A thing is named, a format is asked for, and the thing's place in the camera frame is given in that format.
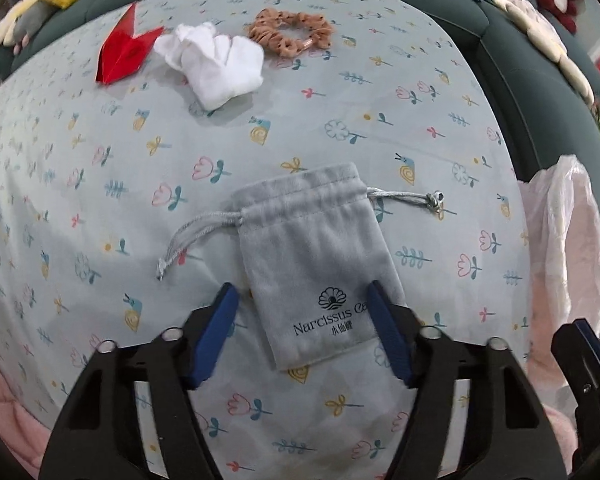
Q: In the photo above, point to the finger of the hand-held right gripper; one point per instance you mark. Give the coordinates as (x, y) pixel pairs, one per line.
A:
(582, 365)

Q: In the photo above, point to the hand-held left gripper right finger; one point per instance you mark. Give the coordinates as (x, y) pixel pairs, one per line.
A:
(387, 340)

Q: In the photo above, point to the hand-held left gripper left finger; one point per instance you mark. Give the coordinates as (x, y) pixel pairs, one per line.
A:
(215, 340)

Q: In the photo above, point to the white plastic bag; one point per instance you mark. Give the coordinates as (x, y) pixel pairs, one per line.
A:
(570, 220)

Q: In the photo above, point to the pink fluffy blanket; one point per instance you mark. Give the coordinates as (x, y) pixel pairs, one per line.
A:
(5, 410)

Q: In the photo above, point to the light blue floral blanket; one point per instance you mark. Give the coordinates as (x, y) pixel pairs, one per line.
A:
(330, 125)

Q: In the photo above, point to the white crumpled cloth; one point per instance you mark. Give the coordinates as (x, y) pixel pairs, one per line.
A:
(220, 65)

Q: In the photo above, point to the teal sofa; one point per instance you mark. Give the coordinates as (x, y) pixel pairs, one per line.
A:
(520, 80)

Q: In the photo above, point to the red folded origami paper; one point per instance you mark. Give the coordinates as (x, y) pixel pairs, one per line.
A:
(120, 55)

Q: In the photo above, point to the pink dotted scrunchie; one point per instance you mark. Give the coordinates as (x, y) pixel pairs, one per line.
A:
(270, 40)

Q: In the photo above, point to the white flower pillow pink centre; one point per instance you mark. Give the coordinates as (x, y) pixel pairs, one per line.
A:
(545, 35)

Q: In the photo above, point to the grey and cream plush toy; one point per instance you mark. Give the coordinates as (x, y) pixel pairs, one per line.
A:
(30, 22)

